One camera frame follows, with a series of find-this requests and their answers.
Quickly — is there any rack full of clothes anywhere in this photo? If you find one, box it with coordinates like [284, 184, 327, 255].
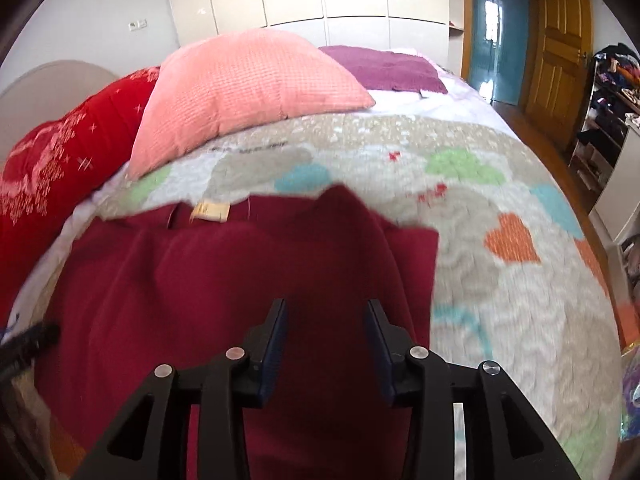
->
[570, 42, 640, 191]

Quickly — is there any pink waffle pillow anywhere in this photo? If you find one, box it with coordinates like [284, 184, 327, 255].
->
[127, 29, 377, 181]

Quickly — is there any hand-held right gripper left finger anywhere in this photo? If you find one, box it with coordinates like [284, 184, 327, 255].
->
[75, 297, 289, 480]

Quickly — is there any purple towel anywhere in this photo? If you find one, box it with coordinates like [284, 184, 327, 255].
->
[317, 45, 449, 96]

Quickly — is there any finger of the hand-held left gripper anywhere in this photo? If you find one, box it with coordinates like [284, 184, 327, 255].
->
[0, 321, 62, 366]

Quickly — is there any white shelf unit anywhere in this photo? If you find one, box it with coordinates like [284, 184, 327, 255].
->
[587, 122, 640, 311]

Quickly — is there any red patterned pillow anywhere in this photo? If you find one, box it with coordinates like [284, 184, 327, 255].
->
[0, 66, 161, 321]

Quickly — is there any patchwork quilted bedspread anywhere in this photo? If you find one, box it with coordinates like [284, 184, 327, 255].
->
[10, 77, 623, 480]

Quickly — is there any beige headboard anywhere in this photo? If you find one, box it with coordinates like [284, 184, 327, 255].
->
[0, 60, 121, 171]

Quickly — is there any blue door curtain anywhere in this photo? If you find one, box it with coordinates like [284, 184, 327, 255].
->
[467, 0, 530, 106]

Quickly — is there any iridescent plastic bag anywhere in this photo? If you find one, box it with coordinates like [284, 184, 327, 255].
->
[620, 342, 640, 443]

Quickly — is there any dark red sweater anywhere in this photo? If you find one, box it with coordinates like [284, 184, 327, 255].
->
[37, 184, 441, 480]

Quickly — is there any wooden door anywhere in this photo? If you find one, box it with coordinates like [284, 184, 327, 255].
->
[520, 0, 596, 153]

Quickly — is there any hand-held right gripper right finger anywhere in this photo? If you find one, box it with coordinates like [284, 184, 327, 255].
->
[364, 299, 583, 480]

